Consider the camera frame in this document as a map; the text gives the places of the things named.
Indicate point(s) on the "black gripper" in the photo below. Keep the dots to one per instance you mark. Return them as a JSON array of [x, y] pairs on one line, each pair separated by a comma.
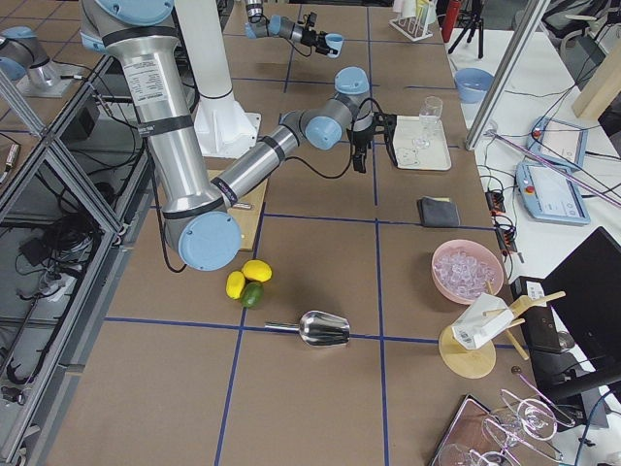
[[361, 139], [315, 38]]

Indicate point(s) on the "light blue plastic cup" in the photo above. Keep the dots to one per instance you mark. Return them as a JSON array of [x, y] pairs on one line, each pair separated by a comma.
[[334, 44]]

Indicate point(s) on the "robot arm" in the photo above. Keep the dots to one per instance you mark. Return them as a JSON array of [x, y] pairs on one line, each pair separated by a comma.
[[295, 32], [145, 38]]

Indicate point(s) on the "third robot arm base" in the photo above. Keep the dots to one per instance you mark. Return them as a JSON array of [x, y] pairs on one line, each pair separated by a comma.
[[25, 61]]

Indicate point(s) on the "blue bowl on side table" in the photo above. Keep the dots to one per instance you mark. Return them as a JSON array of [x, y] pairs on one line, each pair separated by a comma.
[[472, 84]]

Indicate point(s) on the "pink bowl of ice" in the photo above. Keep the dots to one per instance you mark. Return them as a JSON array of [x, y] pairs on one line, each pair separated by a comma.
[[463, 269]]

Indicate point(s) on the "steel ice scoop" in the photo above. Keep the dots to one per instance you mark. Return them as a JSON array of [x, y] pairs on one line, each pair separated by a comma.
[[317, 329]]

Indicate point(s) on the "cream bear serving tray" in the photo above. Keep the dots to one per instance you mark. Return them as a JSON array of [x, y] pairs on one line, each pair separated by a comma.
[[434, 158]]

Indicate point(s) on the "clear wine glass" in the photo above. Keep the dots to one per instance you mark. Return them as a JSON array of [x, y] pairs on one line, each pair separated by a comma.
[[429, 117]]

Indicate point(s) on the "wooden cutting board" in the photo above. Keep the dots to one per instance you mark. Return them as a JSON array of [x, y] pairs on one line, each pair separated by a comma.
[[248, 221]]

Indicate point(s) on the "blue teach pendant far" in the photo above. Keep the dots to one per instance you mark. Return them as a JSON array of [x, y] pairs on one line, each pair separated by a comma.
[[558, 142]]

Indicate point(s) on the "blue teach pendant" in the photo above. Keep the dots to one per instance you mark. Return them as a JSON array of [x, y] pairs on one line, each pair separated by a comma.
[[548, 194], [558, 142]]

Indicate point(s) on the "blue teach pendant near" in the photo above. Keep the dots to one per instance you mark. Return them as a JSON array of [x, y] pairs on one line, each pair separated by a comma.
[[548, 194]]

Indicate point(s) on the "whole yellow lemon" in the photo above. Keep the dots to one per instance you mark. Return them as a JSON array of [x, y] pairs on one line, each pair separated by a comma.
[[257, 270]]

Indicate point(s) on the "green lime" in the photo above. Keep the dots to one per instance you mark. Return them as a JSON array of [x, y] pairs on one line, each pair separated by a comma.
[[252, 294]]

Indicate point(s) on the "white carton on stand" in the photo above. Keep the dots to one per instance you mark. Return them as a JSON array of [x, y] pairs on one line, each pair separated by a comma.
[[483, 320]]

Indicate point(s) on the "wooden cup stand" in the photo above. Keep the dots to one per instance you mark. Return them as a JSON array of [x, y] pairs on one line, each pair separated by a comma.
[[478, 363]]

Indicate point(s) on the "black monitor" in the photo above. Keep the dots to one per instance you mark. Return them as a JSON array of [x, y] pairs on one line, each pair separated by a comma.
[[590, 310]]

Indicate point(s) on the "upturned wine glasses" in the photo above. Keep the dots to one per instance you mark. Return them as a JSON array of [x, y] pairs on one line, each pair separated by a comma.
[[520, 430]]

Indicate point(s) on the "white wire rack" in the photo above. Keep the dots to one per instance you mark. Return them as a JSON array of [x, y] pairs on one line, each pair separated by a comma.
[[414, 18]]

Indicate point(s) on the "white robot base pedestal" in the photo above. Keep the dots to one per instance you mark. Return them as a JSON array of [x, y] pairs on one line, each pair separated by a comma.
[[222, 126]]

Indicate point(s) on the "steel cylindrical handle tool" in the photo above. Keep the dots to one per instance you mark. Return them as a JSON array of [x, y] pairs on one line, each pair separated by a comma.
[[243, 206]]

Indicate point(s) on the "aluminium frame post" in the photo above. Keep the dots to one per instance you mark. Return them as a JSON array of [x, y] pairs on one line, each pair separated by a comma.
[[517, 44]]

